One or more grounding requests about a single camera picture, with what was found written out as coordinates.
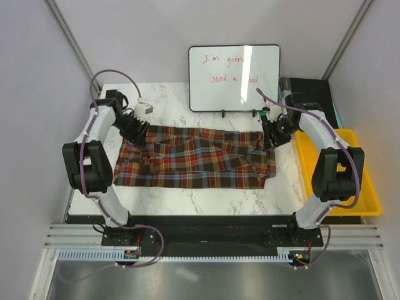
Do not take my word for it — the white slotted cable duct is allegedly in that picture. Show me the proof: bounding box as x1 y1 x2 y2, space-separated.
57 249 302 263

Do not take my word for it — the green highlighter marker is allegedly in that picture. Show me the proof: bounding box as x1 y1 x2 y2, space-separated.
259 112 268 131

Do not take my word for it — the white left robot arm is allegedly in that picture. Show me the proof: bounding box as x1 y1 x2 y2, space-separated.
62 89 153 246

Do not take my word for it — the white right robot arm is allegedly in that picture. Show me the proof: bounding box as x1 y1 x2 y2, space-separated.
260 96 364 246

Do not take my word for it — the black flat box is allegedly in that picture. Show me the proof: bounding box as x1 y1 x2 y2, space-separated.
279 77 341 129

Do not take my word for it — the aluminium extrusion rail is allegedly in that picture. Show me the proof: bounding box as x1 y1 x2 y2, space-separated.
44 224 384 250

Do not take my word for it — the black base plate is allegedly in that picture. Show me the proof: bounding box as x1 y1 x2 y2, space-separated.
101 215 324 256

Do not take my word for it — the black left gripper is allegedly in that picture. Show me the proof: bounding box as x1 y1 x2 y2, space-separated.
112 112 151 149

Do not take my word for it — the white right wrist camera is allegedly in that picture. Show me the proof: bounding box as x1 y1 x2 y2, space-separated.
262 106 271 115

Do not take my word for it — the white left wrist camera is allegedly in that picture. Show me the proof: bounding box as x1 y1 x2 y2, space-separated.
134 102 154 116

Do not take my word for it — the small whiteboard with stand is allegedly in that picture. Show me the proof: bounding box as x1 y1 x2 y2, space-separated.
188 44 281 113

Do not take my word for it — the yellow plastic bin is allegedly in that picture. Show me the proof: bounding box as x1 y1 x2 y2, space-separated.
294 129 382 217

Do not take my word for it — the plaid long sleeve shirt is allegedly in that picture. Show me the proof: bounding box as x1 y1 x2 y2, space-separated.
114 126 276 189

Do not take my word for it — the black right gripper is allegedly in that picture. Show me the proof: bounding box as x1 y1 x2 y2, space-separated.
261 117 301 152

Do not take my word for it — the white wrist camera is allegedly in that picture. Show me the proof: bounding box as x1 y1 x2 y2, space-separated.
262 106 271 115
134 102 154 116

